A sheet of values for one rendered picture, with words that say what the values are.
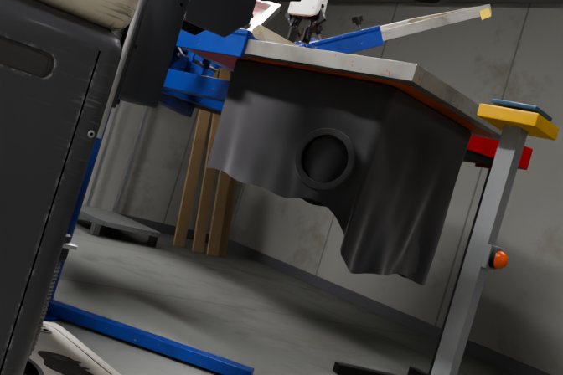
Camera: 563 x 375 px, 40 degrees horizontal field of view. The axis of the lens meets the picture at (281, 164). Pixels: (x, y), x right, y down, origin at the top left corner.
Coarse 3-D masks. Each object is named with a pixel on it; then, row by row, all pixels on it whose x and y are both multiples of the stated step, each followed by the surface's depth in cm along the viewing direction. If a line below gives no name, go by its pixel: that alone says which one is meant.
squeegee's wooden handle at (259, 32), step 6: (258, 24) 204; (252, 30) 204; (258, 30) 203; (264, 30) 204; (270, 30) 207; (258, 36) 203; (264, 36) 202; (270, 36) 205; (276, 36) 208; (270, 42) 203; (276, 42) 206; (282, 42) 209; (288, 42) 212
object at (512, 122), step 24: (504, 120) 159; (528, 120) 156; (504, 144) 162; (504, 168) 161; (504, 192) 161; (480, 216) 162; (480, 240) 161; (480, 264) 160; (456, 288) 162; (480, 288) 162; (456, 312) 161; (456, 336) 160; (456, 360) 161
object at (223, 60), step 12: (216, 60) 220; (228, 60) 212; (252, 60) 199; (264, 60) 193; (324, 72) 183; (336, 72) 178; (384, 84) 175; (396, 84) 170; (420, 96) 177; (432, 108) 189; (444, 108) 183
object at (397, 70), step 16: (256, 48) 190; (272, 48) 186; (288, 48) 183; (304, 48) 180; (304, 64) 181; (320, 64) 177; (336, 64) 174; (352, 64) 171; (368, 64) 169; (384, 64) 166; (400, 64) 164; (416, 64) 161; (400, 80) 164; (416, 80) 163; (432, 80) 168; (432, 96) 172; (448, 96) 174; (464, 96) 180; (464, 112) 182; (496, 128) 196
